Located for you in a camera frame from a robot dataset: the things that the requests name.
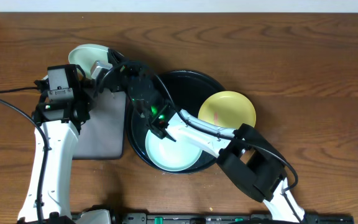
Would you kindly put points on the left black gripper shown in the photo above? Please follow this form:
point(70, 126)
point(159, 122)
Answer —
point(86, 99)

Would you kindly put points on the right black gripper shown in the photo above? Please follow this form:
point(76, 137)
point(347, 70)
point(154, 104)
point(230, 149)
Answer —
point(130, 69)

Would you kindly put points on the light blue plate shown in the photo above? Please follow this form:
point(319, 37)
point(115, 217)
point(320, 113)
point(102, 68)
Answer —
point(85, 56)
point(169, 155)

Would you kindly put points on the yellow plate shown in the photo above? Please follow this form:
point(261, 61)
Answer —
point(228, 109)

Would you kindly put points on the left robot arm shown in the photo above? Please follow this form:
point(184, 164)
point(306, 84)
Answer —
point(49, 188)

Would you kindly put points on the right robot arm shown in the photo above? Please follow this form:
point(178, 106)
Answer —
point(252, 164)

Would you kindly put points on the black round tray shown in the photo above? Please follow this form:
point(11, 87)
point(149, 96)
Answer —
point(189, 90)

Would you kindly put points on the black rectangular water tray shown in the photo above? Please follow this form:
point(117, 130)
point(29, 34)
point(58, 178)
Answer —
point(102, 137)

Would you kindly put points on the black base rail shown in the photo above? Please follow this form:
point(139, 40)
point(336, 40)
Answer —
point(98, 214)

